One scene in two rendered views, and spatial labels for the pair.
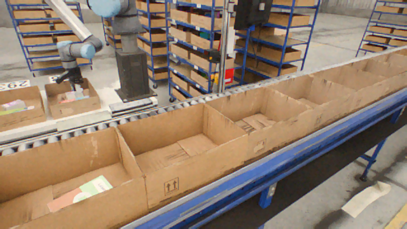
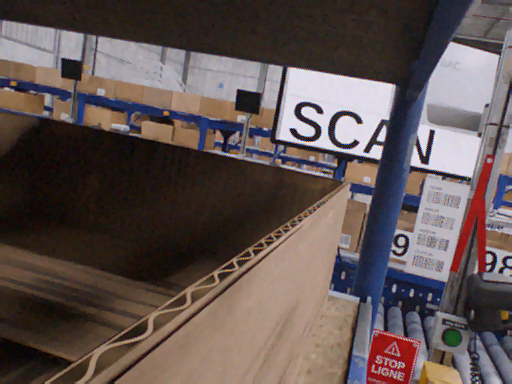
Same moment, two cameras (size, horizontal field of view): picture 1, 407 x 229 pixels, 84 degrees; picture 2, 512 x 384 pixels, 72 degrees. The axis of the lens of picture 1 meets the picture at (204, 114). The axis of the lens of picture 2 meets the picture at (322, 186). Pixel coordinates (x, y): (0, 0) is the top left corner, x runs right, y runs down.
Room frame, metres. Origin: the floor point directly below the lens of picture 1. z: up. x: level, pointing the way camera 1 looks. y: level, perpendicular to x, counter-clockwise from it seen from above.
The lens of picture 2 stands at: (2.42, 0.14, 1.26)
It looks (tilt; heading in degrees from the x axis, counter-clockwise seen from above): 6 degrees down; 224
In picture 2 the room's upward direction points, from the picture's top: 11 degrees clockwise
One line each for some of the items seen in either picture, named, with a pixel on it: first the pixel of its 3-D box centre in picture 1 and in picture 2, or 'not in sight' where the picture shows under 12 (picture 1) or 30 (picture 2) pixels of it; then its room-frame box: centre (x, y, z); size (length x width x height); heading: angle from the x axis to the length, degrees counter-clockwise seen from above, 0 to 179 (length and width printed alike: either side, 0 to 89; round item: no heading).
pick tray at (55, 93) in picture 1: (72, 96); not in sight; (1.40, 0.92, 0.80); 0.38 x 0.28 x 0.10; 36
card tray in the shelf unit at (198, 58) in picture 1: (211, 60); not in sight; (2.45, -0.05, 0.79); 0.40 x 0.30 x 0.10; 36
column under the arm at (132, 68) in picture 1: (133, 72); not in sight; (1.61, 0.55, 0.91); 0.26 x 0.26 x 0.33; 35
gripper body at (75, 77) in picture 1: (74, 75); not in sight; (1.48, 0.92, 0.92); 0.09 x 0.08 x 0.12; 128
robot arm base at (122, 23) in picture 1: (126, 21); not in sight; (1.61, 0.55, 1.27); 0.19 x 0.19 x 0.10
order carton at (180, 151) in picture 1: (182, 148); not in sight; (0.68, 0.08, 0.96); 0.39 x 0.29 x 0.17; 125
